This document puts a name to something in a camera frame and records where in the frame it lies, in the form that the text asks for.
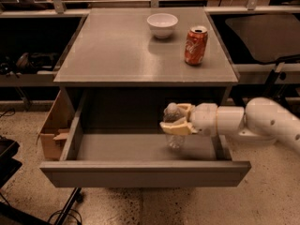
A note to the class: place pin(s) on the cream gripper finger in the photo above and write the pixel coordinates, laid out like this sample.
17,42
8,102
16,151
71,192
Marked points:
185,109
180,127

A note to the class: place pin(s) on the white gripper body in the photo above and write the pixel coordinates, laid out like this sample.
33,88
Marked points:
204,118

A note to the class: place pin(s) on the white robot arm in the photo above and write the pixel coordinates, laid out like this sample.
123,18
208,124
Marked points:
262,120

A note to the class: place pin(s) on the grey counter cabinet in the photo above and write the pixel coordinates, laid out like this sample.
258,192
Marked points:
132,75

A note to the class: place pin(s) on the grey open top drawer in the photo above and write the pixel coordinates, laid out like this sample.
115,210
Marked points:
95,156

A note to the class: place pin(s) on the red soda can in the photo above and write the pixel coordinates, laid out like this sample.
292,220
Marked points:
196,41

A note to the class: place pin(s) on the white ceramic bowl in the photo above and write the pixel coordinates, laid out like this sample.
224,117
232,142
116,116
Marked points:
162,25

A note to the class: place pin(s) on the black office chair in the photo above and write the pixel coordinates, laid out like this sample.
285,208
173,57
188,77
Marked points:
265,51

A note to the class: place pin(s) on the brown cardboard box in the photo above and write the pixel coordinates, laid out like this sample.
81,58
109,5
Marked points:
54,132

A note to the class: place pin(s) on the dark items under left shelf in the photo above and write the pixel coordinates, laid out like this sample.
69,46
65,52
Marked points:
29,63

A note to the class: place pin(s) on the grey metal shelf rail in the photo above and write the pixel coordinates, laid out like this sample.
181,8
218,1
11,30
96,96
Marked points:
150,3

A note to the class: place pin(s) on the black stand base with cables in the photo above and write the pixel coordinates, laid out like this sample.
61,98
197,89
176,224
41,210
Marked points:
36,200

